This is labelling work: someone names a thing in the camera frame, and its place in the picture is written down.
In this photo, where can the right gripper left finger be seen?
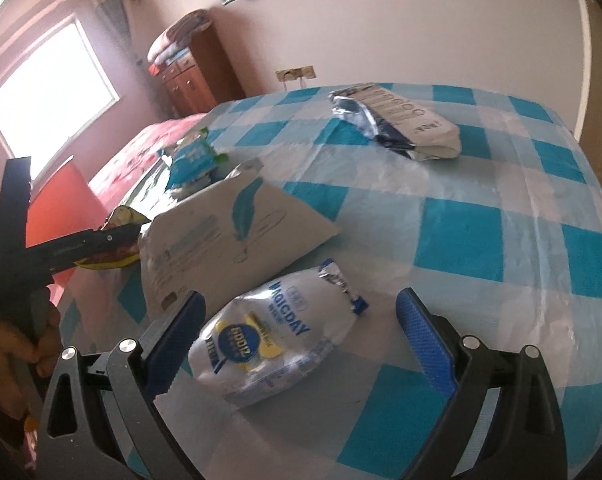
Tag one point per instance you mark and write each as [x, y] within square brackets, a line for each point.
[76, 440]

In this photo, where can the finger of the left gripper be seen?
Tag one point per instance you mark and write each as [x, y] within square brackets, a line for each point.
[67, 250]

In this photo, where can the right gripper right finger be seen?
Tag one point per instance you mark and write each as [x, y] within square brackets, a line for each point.
[501, 418]

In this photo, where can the yellow snack bag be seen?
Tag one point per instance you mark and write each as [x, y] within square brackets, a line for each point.
[122, 230]

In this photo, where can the white magicday pouch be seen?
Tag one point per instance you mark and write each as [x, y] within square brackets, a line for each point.
[265, 341]

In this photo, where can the blue snack bag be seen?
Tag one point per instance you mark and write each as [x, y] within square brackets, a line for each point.
[191, 159]

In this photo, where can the left hand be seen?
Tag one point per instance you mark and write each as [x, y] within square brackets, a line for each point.
[43, 355]

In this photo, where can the orange plastic bucket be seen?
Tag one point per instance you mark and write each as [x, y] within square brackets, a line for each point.
[64, 205]

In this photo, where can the pink bed cover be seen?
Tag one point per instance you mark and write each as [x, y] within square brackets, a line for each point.
[117, 177]

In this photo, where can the window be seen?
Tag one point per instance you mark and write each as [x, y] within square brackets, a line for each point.
[56, 92]

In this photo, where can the blue white checkered cloth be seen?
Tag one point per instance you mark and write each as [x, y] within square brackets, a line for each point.
[505, 240]

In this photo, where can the brown wooden cabinet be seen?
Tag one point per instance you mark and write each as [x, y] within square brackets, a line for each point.
[201, 78]

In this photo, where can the folded blankets stack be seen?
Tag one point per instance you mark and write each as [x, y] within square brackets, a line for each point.
[176, 38]

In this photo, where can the grey curtain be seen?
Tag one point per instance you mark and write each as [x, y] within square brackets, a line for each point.
[113, 15]

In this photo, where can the silver black foil bag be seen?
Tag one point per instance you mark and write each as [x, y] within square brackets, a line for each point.
[401, 125]

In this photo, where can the wall power sockets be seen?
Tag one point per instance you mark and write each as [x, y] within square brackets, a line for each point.
[294, 73]

